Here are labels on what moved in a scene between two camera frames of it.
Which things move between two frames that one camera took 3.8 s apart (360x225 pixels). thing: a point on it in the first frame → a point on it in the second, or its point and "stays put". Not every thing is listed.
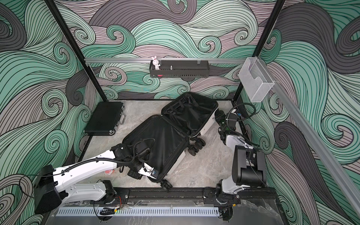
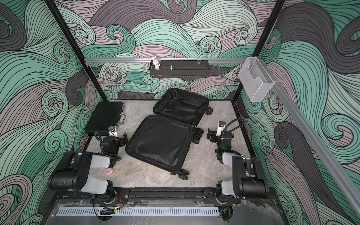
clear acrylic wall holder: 256,80 stays put
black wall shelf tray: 167,69 stays put
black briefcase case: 105,117 stays put
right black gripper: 221,116 → 213,135
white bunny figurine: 155,62 stays put
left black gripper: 136,174 → 121,140
